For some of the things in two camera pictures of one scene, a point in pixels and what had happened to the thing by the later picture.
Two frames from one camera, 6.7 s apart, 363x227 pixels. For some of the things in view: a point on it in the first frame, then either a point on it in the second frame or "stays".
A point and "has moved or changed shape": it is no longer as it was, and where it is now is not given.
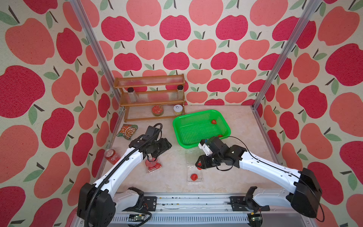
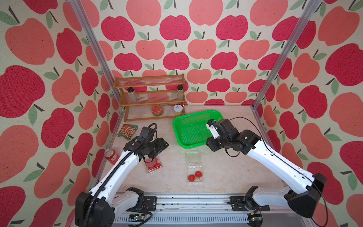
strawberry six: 194,177 has moved or changed shape
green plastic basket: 188,130 stays
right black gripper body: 210,161 -> 214,144
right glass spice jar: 180,92 stays
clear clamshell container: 152,166 stays
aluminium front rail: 207,210 stays
